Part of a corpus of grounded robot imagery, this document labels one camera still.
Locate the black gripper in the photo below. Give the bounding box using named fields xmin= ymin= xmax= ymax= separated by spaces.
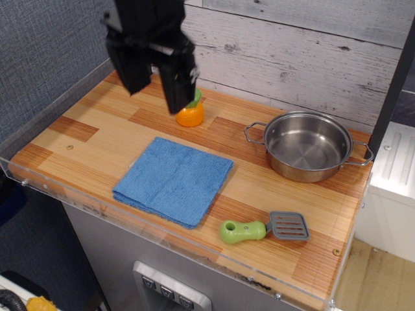
xmin=102 ymin=1 xmax=198 ymax=114

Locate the orange toy carrot green top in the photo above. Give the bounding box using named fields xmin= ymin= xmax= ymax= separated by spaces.
xmin=176 ymin=88 xmax=204 ymax=127

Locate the blue cloth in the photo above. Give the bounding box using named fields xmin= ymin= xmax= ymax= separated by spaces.
xmin=112 ymin=137 xmax=233 ymax=229

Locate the stainless steel pot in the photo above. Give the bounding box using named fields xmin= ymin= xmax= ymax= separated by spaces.
xmin=244 ymin=111 xmax=374 ymax=183

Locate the clear acrylic table guard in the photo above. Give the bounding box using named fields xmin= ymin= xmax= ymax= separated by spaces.
xmin=1 ymin=61 xmax=371 ymax=310

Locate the silver dispenser button panel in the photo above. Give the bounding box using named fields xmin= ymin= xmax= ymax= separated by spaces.
xmin=132 ymin=260 xmax=213 ymax=310

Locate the yellow object bottom left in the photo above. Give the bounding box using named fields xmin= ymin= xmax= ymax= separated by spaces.
xmin=26 ymin=296 xmax=57 ymax=311

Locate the white ribbed box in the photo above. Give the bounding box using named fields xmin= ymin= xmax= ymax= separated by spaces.
xmin=355 ymin=122 xmax=414 ymax=262

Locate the toy spatula green handle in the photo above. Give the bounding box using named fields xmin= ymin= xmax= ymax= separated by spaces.
xmin=219 ymin=211 xmax=310 ymax=244

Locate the dark right upright post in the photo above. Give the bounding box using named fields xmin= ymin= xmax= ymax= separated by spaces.
xmin=368 ymin=20 xmax=414 ymax=158

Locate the black braided cable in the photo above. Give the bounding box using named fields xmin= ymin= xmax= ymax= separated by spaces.
xmin=0 ymin=289 xmax=25 ymax=311

